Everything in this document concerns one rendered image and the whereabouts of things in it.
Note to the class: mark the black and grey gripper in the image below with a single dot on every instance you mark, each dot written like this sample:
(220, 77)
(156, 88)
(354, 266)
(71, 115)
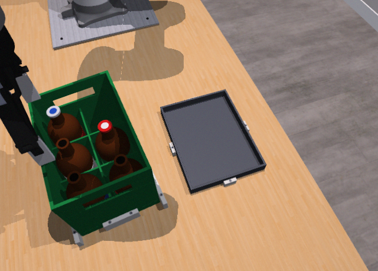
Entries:
(12, 111)

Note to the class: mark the green bottle crate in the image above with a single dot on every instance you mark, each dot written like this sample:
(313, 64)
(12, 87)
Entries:
(104, 104)

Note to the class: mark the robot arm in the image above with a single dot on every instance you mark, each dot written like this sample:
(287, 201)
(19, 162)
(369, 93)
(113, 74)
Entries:
(87, 11)

